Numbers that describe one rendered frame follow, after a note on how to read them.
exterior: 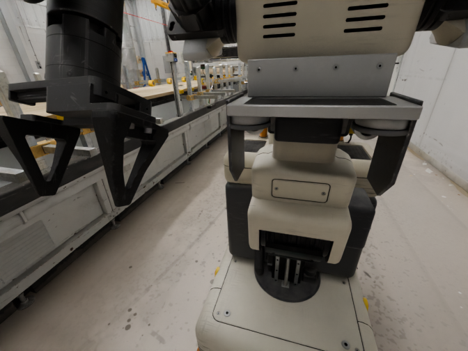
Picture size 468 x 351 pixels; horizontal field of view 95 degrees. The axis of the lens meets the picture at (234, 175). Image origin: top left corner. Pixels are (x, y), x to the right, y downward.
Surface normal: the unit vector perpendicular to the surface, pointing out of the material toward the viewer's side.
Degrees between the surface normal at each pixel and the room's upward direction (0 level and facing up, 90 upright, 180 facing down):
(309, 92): 90
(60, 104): 65
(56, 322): 0
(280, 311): 0
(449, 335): 0
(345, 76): 90
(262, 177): 98
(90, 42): 75
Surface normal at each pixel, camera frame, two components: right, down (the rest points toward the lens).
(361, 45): -0.26, 0.56
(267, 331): -0.04, -0.89
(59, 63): -0.09, 0.03
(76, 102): -0.30, 0.02
